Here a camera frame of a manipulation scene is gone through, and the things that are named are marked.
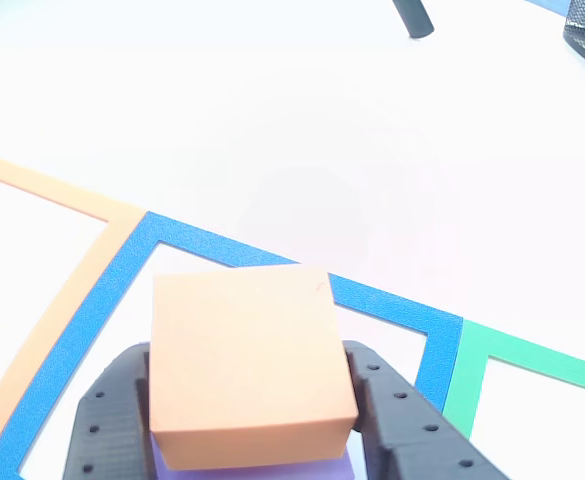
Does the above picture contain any large purple cube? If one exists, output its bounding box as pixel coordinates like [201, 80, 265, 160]
[149, 432, 357, 480]

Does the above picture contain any orange cube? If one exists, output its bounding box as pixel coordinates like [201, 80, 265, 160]
[149, 264, 360, 471]

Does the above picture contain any grey metal rod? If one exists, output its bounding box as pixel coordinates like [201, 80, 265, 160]
[391, 0, 436, 40]

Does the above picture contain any green square frame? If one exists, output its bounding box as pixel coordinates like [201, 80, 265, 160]
[441, 318, 585, 441]

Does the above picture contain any blue square frame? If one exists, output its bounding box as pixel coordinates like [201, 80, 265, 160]
[0, 210, 464, 480]

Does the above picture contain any orange square frame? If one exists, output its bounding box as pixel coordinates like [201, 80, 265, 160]
[0, 148, 148, 454]

